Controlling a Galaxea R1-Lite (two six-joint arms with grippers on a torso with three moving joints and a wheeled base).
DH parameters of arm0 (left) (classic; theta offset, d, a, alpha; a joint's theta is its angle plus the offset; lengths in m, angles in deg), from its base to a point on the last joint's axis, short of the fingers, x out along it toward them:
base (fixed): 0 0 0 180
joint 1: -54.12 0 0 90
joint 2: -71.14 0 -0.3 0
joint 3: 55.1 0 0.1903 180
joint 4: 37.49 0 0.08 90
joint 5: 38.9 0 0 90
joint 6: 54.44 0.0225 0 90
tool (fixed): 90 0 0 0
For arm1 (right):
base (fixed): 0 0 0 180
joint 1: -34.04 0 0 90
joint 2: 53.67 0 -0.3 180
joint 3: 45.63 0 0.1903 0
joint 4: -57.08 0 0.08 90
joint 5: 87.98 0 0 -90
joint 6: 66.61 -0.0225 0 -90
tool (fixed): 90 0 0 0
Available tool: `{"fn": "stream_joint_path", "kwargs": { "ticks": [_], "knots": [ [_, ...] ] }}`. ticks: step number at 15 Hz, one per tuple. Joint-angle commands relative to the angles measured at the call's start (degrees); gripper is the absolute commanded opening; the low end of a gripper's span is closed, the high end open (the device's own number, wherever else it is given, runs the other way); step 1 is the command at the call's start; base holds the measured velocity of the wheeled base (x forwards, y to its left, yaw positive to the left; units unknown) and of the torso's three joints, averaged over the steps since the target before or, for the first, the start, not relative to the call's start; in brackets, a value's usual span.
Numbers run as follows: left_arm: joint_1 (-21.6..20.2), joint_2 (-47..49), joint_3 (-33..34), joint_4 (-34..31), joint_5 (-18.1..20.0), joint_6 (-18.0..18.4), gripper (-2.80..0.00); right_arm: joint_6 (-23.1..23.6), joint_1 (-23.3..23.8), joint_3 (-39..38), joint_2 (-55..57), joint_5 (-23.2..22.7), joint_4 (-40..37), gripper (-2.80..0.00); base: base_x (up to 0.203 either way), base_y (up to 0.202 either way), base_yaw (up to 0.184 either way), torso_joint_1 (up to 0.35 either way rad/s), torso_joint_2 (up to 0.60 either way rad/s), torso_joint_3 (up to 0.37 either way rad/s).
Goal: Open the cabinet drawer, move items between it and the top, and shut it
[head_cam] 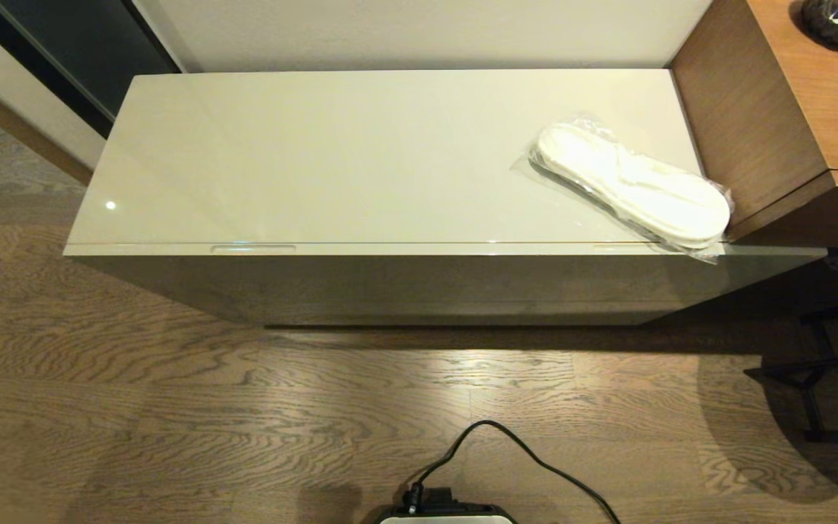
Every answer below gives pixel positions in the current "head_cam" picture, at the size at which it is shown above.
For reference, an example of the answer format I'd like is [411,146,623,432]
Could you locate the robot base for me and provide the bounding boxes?
[375,488,518,524]

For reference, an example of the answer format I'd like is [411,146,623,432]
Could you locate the beige cabinet drawer front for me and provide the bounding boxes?
[70,247,828,328]

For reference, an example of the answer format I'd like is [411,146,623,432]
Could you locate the beige glossy cabinet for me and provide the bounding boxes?
[63,68,828,258]

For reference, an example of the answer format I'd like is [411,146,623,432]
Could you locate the white slippers in plastic bag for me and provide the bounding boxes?
[511,116,734,264]

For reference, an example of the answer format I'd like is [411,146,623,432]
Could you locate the brown wooden desk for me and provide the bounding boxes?
[670,0,838,250]

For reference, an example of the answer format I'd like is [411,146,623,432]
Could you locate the dark sliding door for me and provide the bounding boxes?
[0,0,181,139]

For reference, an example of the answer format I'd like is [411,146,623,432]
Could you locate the black cable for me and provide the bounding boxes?
[406,420,622,524]

